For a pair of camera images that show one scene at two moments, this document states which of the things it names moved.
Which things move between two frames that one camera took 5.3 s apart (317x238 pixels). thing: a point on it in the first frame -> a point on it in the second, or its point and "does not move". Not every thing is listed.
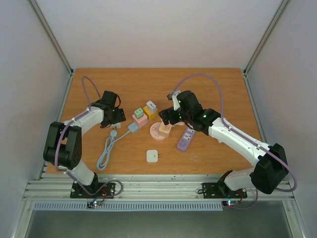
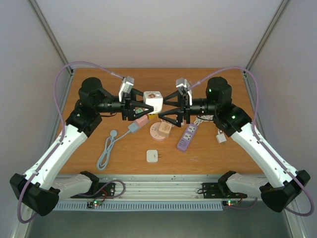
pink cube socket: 142,121 does not move
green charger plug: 138,113 does not move
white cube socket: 117,125 -> 155,99
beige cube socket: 164,130 does not move
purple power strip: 185,139 does not move
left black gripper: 121,117 -> 128,110
